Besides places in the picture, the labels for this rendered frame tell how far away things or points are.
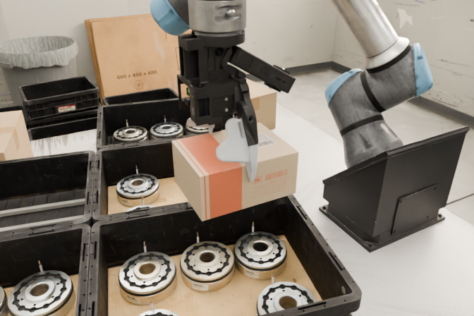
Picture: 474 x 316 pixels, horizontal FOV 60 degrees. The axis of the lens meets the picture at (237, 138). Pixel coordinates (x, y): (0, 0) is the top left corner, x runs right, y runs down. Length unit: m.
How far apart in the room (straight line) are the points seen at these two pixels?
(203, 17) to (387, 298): 0.73
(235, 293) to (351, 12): 0.65
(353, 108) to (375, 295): 0.44
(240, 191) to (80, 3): 3.23
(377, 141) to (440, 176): 0.21
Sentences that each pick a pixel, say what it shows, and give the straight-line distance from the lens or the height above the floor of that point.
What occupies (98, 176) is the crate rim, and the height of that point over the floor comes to 0.93.
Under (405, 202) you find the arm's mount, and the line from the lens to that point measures 1.10.
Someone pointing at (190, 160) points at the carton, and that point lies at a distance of 0.59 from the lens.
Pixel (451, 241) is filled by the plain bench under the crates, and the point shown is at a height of 0.70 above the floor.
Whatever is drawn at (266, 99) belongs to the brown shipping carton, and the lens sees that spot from 1.59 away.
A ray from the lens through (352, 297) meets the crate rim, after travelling 0.67.
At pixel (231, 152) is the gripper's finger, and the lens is 0.56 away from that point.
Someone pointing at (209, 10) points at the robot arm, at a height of 1.33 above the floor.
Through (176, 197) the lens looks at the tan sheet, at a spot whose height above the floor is 0.83.
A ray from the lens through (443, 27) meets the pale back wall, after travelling 3.89.
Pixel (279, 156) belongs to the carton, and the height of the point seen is 1.12.
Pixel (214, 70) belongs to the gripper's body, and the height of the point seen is 1.25.
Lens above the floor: 1.41
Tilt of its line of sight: 27 degrees down
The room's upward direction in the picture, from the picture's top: straight up
